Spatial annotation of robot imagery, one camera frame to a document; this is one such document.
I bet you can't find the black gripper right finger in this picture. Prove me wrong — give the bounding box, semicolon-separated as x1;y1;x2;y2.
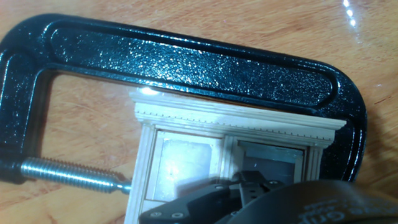
252;170;283;202

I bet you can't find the black C-clamp with steel screw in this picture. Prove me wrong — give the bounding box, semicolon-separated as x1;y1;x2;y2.
0;12;368;195

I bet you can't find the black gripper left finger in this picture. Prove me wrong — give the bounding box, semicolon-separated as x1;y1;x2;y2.
139;170;254;224

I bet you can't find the miniature wooden sliding window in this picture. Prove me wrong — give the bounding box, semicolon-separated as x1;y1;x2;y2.
123;87;348;224

